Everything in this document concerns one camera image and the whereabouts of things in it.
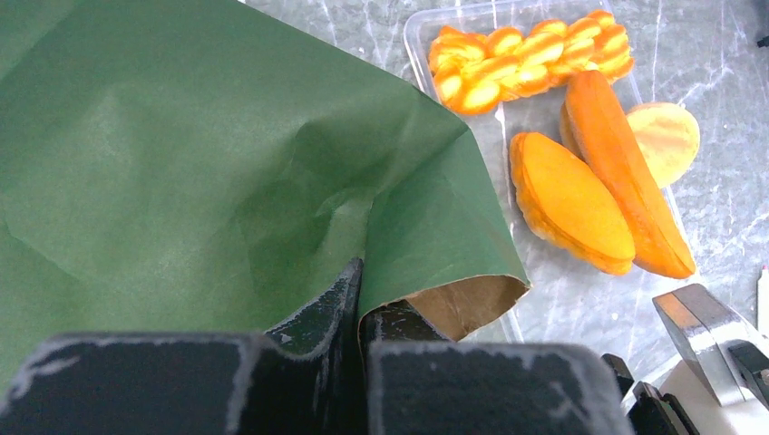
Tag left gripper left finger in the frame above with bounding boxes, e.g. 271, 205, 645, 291
1, 259, 363, 434

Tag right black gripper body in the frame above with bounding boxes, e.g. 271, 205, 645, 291
601, 353, 700, 435

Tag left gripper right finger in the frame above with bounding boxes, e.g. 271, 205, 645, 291
360, 301, 632, 434

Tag long metal tweezers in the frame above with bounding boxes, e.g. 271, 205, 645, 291
653, 284, 768, 407

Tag green paper bag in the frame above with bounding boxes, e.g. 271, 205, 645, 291
1, 1, 527, 389

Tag round pale fake bun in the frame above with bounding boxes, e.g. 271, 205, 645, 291
626, 102, 701, 189

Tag braided fake bread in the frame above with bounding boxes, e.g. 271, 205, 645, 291
428, 10, 635, 115

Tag clear plastic tray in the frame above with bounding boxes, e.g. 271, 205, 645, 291
404, 1, 681, 384

